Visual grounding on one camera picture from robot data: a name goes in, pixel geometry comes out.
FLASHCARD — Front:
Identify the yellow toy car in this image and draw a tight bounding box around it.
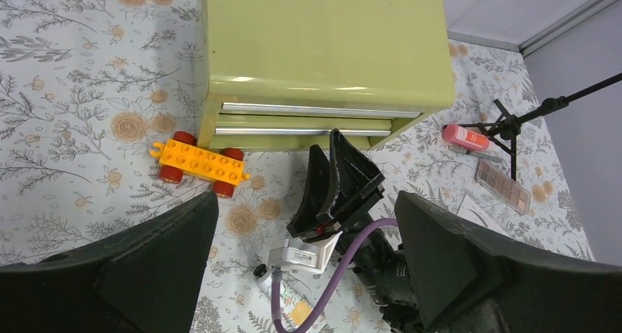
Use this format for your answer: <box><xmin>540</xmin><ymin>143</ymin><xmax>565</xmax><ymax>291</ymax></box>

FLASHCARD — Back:
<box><xmin>149</xmin><ymin>131</ymin><xmax>251</xmax><ymax>198</ymax></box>

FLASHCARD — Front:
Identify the white cream tube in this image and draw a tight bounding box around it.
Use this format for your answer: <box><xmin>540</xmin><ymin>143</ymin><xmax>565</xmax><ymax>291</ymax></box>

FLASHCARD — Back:
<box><xmin>253</xmin><ymin>264</ymin><xmax>313</xmax><ymax>329</ymax></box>

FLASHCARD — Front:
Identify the brown long eyeshadow palette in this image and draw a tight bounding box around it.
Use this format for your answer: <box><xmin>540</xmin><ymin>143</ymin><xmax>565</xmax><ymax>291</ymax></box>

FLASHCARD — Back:
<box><xmin>475</xmin><ymin>160</ymin><xmax>530</xmax><ymax>215</ymax></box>

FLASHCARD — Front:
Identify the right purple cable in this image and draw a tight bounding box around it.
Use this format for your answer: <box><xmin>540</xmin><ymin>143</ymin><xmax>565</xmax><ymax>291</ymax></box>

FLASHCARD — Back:
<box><xmin>270</xmin><ymin>218</ymin><xmax>400</xmax><ymax>333</ymax></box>

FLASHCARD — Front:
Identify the white eyebrow stencil card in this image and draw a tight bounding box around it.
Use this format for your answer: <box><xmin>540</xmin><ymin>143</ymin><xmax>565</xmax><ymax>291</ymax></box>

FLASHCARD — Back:
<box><xmin>457</xmin><ymin>194</ymin><xmax>508</xmax><ymax>235</ymax></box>

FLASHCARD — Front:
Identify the aluminium frame rail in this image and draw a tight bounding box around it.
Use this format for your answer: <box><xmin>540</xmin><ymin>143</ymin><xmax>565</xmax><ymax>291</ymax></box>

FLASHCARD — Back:
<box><xmin>444</xmin><ymin>0</ymin><xmax>620</xmax><ymax>55</ymax></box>

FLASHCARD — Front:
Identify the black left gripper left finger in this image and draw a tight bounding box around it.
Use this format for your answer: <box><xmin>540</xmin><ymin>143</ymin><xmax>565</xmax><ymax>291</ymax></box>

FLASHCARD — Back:
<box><xmin>1</xmin><ymin>191</ymin><xmax>219</xmax><ymax>332</ymax></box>

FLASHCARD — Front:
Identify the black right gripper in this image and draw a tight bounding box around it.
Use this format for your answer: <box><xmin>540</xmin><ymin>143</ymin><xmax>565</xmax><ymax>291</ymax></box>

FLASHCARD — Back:
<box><xmin>287</xmin><ymin>129</ymin><xmax>423</xmax><ymax>332</ymax></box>

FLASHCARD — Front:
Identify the black tripod stand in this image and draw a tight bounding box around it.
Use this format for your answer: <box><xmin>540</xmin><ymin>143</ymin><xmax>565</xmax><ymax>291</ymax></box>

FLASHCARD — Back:
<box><xmin>459</xmin><ymin>73</ymin><xmax>621</xmax><ymax>181</ymax></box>

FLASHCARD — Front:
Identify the pink lotion bottle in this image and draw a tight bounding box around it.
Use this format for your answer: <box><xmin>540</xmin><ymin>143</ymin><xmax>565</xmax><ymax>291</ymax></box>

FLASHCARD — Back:
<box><xmin>442</xmin><ymin>124</ymin><xmax>490</xmax><ymax>151</ymax></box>

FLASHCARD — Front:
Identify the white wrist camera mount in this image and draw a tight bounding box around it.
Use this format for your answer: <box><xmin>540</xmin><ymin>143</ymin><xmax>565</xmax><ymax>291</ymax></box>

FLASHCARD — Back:
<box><xmin>267</xmin><ymin>232</ymin><xmax>342</xmax><ymax>274</ymax></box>

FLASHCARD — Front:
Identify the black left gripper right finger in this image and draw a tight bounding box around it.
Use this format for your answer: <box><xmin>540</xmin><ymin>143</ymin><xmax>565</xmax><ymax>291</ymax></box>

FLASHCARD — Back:
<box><xmin>395</xmin><ymin>191</ymin><xmax>621</xmax><ymax>332</ymax></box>

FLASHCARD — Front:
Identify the green drawer cabinet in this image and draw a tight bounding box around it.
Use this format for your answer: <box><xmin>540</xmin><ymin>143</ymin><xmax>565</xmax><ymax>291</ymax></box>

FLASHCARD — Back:
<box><xmin>197</xmin><ymin>0</ymin><xmax>455</xmax><ymax>151</ymax></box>

